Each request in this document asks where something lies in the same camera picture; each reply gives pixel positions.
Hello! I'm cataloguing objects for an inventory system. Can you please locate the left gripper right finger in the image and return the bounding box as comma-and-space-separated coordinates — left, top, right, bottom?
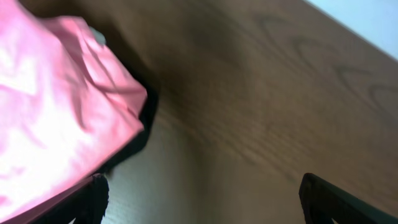
299, 173, 397, 224

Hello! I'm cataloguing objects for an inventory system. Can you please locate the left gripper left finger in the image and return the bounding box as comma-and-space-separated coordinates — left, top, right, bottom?
32, 174, 109, 224

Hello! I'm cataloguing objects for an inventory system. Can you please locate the pink t-shirt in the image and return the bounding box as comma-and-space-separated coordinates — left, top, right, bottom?
1, 1, 147, 221

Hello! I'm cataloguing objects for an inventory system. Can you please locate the black folded garment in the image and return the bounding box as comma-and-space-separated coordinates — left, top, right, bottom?
96, 82, 159, 173

